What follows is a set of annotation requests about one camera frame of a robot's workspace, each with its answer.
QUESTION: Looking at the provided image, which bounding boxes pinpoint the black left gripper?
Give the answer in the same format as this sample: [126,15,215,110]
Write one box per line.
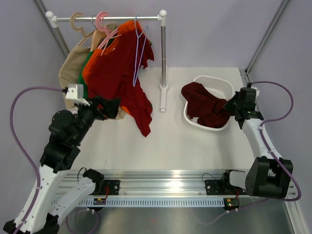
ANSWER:
[73,96,121,145]

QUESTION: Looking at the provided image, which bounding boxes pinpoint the dark maroon t shirt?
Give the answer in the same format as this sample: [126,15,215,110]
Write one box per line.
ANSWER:
[181,82,231,129]

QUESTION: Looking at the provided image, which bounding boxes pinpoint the light blue wire hanger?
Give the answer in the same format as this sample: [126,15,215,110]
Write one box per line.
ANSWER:
[132,14,149,86]

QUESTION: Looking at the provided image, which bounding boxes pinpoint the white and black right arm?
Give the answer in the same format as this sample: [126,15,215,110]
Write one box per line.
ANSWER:
[220,87,293,199]

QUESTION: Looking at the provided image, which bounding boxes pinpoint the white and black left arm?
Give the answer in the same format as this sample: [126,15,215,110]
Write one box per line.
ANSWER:
[3,96,120,234]

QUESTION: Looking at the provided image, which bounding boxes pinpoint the red t shirt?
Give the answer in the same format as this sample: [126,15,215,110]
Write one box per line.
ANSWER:
[87,30,155,137]

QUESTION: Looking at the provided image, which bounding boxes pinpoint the beige t shirt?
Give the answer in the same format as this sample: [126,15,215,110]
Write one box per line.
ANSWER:
[58,22,127,120]

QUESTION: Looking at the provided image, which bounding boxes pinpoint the orange t shirt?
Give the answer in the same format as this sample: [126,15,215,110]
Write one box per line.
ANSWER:
[83,21,144,115]

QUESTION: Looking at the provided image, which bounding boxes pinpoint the pink plastic hanger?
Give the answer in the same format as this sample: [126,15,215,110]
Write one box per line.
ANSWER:
[92,12,121,56]

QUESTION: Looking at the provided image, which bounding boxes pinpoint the beige plastic hanger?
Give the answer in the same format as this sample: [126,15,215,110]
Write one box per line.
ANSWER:
[70,12,96,46]

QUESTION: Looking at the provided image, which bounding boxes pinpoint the white perforated plastic basket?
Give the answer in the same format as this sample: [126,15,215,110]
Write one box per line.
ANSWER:
[183,75,234,133]

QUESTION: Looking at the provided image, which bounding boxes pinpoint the white and chrome clothes rack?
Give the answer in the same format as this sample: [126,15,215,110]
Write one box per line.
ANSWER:
[46,10,169,113]

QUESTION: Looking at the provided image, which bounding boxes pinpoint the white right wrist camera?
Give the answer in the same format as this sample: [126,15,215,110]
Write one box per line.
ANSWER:
[247,82,260,98]

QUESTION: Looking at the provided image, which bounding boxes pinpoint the aluminium table edge rail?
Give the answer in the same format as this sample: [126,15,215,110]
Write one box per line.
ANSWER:
[31,168,297,197]

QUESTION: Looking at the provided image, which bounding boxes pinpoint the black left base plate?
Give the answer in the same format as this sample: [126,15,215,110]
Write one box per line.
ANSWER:
[92,179,120,212]

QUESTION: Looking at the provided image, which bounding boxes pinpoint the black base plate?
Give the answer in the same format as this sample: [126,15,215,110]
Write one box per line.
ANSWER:
[203,179,250,210]
[92,179,120,212]

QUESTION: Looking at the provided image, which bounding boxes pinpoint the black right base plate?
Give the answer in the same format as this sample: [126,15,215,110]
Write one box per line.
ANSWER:
[203,179,250,210]

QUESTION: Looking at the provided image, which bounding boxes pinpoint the left aluminium frame post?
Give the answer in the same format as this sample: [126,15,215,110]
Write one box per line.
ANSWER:
[33,0,70,57]

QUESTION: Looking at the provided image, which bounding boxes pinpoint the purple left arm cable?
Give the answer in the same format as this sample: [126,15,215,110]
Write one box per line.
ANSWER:
[9,86,100,234]

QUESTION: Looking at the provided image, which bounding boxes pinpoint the white slotted cable duct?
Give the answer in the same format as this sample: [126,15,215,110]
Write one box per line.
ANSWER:
[75,197,225,208]

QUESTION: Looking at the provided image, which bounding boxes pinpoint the aluminium corner frame post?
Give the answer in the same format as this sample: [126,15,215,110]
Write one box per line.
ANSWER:
[245,0,291,75]

